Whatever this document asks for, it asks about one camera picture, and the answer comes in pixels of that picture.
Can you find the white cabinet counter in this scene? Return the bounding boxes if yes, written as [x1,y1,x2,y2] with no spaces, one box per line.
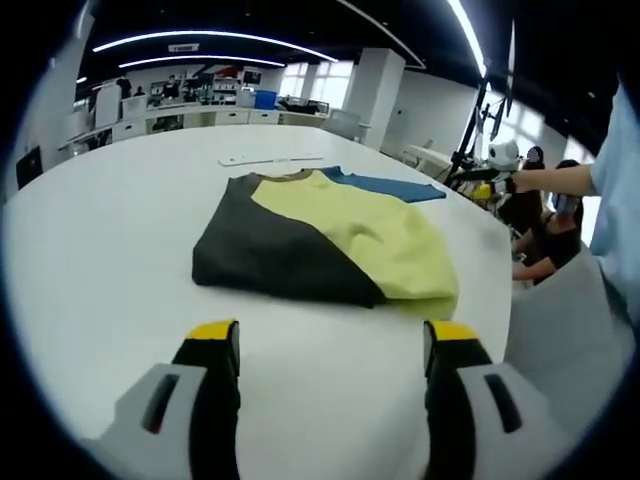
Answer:
[57,102,331,151]

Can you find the long curved ceiling light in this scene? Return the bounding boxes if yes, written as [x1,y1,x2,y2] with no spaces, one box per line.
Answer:
[92,29,339,62]

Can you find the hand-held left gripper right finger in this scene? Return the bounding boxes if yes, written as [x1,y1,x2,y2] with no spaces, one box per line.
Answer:
[422,319,556,480]

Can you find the black cabinet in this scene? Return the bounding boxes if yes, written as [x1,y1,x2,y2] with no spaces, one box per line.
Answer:
[15,145,43,190]

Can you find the white template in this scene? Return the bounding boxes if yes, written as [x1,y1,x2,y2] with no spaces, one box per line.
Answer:
[217,154,325,168]

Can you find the yellow grey blue garment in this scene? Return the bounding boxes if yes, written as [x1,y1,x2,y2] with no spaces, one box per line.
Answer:
[191,166,460,316]

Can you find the person's grey trousers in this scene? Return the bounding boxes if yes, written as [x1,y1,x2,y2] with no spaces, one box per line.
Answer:
[504,254,636,401]

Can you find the white tall cabinet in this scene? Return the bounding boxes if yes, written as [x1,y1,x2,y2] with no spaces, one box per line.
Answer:
[93,83,124,127]

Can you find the bright window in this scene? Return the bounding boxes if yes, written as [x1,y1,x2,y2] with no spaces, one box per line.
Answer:
[279,62,359,109]

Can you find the white side table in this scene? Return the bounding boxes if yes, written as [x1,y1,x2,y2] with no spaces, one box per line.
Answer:
[403,143,454,174]

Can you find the wide white pillar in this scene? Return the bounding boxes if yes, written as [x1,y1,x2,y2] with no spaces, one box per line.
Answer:
[9,29,96,186]

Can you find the narrow white pillar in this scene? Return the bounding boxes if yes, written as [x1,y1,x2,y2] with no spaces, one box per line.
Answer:
[349,47,406,151]

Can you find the bright ceiling light strip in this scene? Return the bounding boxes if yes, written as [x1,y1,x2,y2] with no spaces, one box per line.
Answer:
[447,0,489,76]

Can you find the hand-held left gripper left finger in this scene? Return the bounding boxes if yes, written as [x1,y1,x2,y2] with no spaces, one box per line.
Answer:
[94,317,241,480]

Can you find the short curved ceiling light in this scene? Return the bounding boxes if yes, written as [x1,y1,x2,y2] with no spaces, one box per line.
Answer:
[118,54,286,69]

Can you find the operator arm, light blue sleeve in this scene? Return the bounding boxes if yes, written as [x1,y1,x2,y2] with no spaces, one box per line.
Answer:
[589,74,640,321]

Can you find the black stand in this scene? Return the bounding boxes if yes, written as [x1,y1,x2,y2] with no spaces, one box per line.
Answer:
[447,19,519,176]

